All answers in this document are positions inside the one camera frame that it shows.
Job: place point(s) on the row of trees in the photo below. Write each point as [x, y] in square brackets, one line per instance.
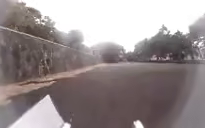
[166, 43]

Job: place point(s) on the grey asphalt road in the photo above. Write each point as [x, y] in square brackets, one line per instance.
[123, 93]

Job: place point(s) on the robot's own part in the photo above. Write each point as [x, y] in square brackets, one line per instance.
[66, 125]
[138, 124]

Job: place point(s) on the trees behind stone wall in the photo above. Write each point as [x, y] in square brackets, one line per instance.
[26, 20]

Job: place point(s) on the tall stone wall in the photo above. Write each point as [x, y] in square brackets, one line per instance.
[23, 56]

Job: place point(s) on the pale pavement strip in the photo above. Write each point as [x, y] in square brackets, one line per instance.
[10, 90]

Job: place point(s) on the low kerb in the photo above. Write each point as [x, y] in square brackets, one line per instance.
[176, 61]

